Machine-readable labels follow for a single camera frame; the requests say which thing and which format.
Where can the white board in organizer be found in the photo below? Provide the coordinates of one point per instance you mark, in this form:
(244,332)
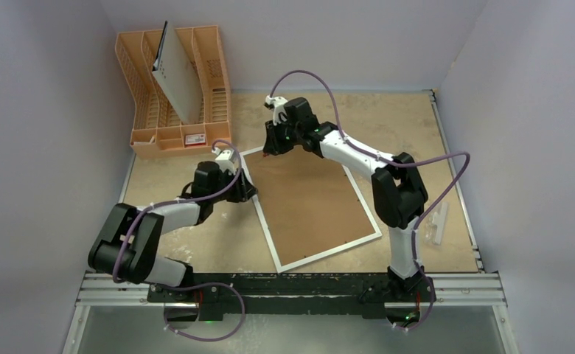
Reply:
(176,77)

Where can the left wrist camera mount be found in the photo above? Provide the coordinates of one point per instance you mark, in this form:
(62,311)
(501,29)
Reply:
(226,160)

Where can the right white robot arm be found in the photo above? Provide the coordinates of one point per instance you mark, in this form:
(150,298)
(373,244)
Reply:
(398,190)

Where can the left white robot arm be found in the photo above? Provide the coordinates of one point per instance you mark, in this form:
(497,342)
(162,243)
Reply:
(127,245)

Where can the clear plastic screwdriver packaging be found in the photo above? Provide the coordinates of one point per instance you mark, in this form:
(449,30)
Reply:
(438,221)

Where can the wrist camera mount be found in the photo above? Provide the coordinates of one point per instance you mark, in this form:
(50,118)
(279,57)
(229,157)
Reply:
(226,160)
(277,106)

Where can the orange plastic file organizer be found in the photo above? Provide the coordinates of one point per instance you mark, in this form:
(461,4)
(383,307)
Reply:
(157,130)

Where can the white picture frame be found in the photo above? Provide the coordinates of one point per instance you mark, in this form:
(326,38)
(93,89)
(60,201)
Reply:
(309,208)

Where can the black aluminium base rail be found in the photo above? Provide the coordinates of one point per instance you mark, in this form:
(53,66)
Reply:
(360,294)

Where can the small red white box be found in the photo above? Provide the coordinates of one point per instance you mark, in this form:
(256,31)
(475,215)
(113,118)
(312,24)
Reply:
(195,139)

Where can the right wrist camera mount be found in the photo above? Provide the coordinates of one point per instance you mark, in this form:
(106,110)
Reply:
(277,106)

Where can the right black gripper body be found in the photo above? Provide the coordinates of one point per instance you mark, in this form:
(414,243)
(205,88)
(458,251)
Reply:
(272,139)

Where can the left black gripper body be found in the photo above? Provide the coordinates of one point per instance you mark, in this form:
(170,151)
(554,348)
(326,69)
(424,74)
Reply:
(236,193)

